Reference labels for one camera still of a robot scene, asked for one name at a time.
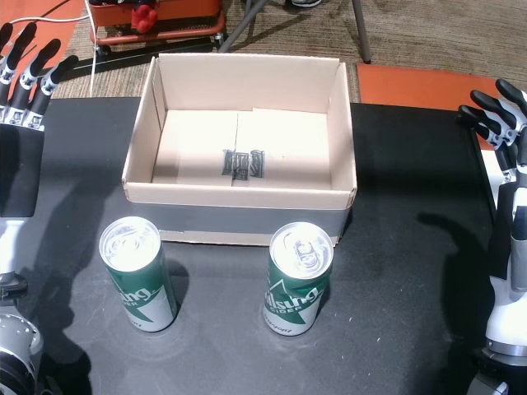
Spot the smooth green soda can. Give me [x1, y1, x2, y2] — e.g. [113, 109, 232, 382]
[99, 216, 178, 333]

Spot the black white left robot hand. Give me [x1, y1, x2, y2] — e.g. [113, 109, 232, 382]
[0, 22, 79, 277]

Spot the black metal bar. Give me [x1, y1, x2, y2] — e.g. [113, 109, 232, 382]
[61, 32, 226, 81]

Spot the open cardboard box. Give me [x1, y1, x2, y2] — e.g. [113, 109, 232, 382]
[121, 52, 357, 248]

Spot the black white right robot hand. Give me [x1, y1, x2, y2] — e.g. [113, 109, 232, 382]
[459, 78, 527, 342]

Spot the grey metal chair leg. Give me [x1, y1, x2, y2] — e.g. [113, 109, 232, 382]
[217, 0, 268, 53]
[351, 0, 373, 65]

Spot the white cable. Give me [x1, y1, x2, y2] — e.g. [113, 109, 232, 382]
[0, 0, 100, 99]

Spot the orange floor mat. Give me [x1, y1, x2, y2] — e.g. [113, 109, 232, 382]
[356, 63, 511, 112]
[0, 0, 90, 57]

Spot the red rubber toy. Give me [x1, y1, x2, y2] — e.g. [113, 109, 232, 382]
[130, 4, 158, 34]

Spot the orange tool cart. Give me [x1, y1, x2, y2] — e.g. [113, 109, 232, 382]
[88, 0, 226, 54]

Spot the dented green soda can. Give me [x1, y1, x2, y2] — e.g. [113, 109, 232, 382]
[263, 221, 333, 337]

